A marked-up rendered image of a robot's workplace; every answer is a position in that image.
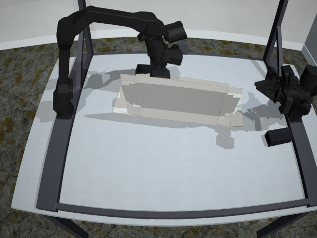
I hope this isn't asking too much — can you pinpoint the white cardboard blank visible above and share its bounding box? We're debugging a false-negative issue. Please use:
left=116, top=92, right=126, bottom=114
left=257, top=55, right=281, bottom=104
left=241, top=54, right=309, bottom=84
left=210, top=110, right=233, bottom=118
left=113, top=73, right=243, bottom=127

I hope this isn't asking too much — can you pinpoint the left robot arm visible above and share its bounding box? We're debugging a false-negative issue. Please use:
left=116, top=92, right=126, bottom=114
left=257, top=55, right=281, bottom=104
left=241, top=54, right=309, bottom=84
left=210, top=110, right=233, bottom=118
left=279, top=64, right=317, bottom=122

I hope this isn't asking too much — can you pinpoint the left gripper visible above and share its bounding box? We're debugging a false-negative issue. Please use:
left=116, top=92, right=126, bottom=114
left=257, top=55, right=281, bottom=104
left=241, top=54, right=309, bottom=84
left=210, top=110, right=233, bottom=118
left=254, top=66, right=299, bottom=114

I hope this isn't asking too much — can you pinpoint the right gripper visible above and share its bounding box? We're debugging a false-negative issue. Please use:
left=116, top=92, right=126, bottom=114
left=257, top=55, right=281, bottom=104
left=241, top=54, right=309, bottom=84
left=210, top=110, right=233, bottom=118
left=147, top=43, right=170, bottom=79

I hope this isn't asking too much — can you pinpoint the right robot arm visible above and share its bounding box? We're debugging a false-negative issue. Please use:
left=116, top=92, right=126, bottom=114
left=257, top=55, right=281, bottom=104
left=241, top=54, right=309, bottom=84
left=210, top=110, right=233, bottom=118
left=53, top=5, right=187, bottom=119

